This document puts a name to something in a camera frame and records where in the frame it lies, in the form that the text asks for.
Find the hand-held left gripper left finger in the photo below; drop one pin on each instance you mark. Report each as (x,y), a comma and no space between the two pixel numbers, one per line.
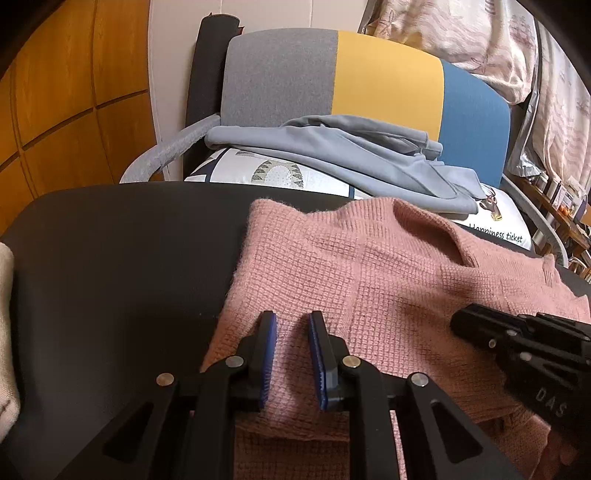
(270,355)

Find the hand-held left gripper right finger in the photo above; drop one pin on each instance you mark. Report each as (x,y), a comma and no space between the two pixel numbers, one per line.
(318,364)

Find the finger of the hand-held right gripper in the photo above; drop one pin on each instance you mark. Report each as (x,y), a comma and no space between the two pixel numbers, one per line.
(480,327)

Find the pink knit sweater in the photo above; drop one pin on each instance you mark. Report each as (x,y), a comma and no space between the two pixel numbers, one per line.
(392,286)

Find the wooden desk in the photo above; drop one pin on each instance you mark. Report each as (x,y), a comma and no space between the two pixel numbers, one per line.
(549,203)

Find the assorted small desk clutter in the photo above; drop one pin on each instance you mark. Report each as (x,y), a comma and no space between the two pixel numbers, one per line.
(572,194)

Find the silver foil bag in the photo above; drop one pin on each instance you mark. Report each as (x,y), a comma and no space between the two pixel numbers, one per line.
(524,157)

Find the white printed cushion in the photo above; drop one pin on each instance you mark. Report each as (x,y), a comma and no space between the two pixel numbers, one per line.
(277,173)

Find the grey-blue hoodie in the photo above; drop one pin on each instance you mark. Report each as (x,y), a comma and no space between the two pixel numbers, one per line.
(346,152)

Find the beige floral curtain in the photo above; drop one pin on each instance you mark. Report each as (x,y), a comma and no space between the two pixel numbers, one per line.
(563,106)

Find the cream knit sweater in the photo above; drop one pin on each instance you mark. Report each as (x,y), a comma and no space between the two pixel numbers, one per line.
(7,332)

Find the grey yellow blue chair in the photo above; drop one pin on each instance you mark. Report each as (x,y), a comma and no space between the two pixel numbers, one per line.
(277,74)

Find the black rolled mat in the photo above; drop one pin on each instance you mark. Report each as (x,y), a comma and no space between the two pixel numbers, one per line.
(207,69)

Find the orange wooden wardrobe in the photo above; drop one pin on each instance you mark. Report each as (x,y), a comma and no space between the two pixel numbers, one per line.
(60,69)

